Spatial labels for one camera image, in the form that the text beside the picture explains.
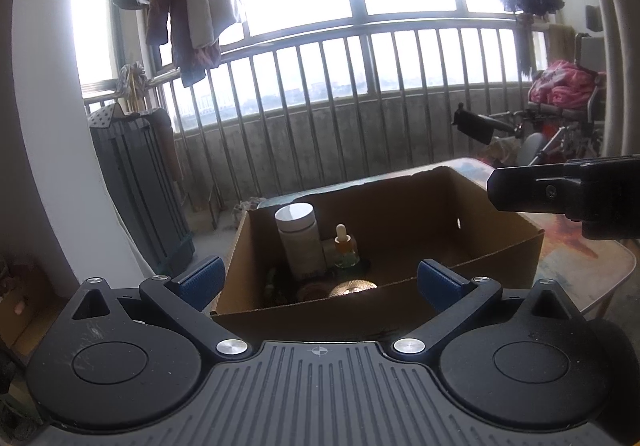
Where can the beige plastic bag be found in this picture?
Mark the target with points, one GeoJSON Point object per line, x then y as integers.
{"type": "Point", "coordinates": [502, 149]}

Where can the metal balcony railing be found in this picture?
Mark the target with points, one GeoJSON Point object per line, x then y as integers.
{"type": "Point", "coordinates": [400, 23]}

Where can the dark grey ribbed panel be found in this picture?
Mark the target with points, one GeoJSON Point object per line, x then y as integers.
{"type": "Point", "coordinates": [140, 186]}

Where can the brown cardboard box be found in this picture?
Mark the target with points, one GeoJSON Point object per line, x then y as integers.
{"type": "Point", "coordinates": [410, 221]}

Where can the blue hanging garment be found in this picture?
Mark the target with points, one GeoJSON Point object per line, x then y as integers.
{"type": "Point", "coordinates": [192, 76]}

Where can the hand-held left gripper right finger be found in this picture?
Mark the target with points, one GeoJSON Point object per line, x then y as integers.
{"type": "Point", "coordinates": [437, 278]}

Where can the maroon hanging jacket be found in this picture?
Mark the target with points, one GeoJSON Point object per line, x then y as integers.
{"type": "Point", "coordinates": [167, 16]}

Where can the amber dropper bottle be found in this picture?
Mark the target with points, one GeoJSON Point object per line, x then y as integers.
{"type": "Point", "coordinates": [346, 248]}

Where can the white capped bottle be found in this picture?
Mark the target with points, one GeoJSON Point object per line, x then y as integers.
{"type": "Point", "coordinates": [300, 238]}

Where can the beige hanging towel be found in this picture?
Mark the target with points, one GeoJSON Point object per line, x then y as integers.
{"type": "Point", "coordinates": [560, 46]}

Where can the white drain pipe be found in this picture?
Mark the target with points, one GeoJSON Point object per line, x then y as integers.
{"type": "Point", "coordinates": [607, 36]}

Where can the pink clothes pile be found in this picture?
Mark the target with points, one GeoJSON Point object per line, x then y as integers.
{"type": "Point", "coordinates": [565, 84]}

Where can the dark hanging cloth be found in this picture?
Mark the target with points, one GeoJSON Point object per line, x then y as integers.
{"type": "Point", "coordinates": [525, 46]}

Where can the open cardboard storage box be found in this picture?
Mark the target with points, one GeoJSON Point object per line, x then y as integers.
{"type": "Point", "coordinates": [22, 306]}

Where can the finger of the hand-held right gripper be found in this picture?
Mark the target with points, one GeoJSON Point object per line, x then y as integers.
{"type": "Point", "coordinates": [525, 188]}

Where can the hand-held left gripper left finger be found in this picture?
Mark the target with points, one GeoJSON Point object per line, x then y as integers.
{"type": "Point", "coordinates": [202, 278]}

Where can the wheelchair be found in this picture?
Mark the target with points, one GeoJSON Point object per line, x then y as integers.
{"type": "Point", "coordinates": [480, 124]}

